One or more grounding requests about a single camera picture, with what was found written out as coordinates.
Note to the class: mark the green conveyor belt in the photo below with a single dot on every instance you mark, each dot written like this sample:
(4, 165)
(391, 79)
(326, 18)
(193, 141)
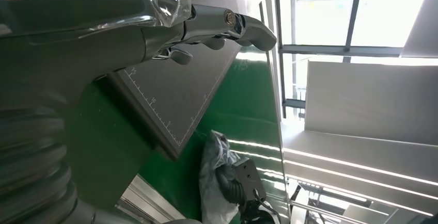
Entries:
(246, 106)

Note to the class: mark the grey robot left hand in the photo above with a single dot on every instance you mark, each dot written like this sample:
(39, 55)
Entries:
(85, 27)

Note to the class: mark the grey poly mailer package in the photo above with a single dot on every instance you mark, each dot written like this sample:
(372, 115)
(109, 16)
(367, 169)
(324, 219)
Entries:
(214, 181)

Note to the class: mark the dark window frame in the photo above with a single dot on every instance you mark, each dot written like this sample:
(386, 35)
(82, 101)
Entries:
(349, 49)

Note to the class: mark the aluminium conveyor side rail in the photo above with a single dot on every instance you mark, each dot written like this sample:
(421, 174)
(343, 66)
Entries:
(147, 202)
(275, 79)

